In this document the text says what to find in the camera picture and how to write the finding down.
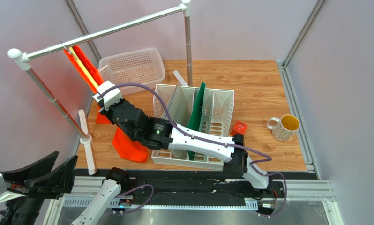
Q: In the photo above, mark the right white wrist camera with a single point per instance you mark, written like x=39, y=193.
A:
x=110, y=98

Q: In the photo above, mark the small red cube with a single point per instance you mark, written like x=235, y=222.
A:
x=239, y=127

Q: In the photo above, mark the white plastic file organizer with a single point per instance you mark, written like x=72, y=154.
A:
x=217, y=113

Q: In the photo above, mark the grey folder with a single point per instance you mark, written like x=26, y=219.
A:
x=180, y=107

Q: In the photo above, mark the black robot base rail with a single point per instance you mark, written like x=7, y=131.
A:
x=195, y=188

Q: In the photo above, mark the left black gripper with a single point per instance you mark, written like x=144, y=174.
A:
x=53, y=183

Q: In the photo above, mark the white perforated plastic basket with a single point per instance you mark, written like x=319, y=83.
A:
x=143, y=66

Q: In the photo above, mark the orange shorts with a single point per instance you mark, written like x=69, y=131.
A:
x=127, y=149

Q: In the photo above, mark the yellow clothes hanger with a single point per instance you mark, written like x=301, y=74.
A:
x=88, y=72

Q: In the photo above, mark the white patterned mug yellow inside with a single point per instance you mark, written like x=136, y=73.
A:
x=283, y=128

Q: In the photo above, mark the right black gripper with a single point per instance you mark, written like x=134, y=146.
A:
x=104, y=108

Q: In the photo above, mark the white metal clothes rack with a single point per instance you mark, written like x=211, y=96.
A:
x=23, y=61

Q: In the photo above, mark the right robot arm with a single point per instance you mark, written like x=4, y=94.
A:
x=157, y=133

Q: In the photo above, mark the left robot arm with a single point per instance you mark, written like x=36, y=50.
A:
x=112, y=186

